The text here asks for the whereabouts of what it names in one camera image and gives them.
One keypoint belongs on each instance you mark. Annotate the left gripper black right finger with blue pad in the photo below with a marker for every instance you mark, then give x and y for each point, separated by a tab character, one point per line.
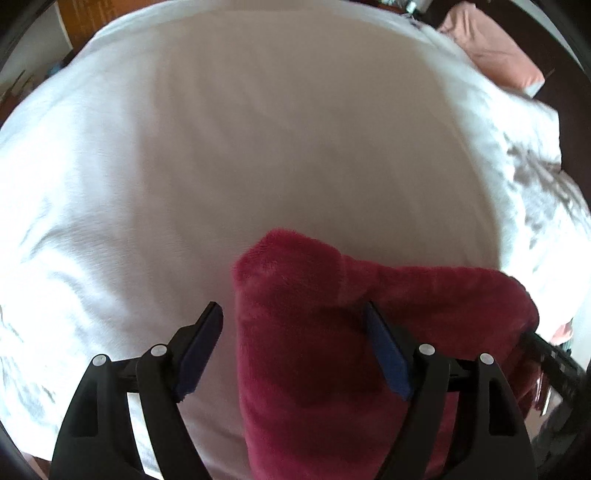
489	439

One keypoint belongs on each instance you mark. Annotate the red fleece pants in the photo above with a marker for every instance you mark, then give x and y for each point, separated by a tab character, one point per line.
314	399

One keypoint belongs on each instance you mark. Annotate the dark wooden headboard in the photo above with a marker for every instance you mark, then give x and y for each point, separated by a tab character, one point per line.
566	88

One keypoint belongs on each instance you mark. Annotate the pink pillow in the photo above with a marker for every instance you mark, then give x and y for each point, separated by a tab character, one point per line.
494	52

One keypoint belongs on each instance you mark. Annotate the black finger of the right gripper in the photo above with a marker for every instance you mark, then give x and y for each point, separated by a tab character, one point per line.
562	371

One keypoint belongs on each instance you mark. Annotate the white bed blanket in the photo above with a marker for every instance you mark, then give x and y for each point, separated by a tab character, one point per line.
133	181

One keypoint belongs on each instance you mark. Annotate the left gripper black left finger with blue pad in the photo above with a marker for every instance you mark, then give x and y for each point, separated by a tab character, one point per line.
96	439

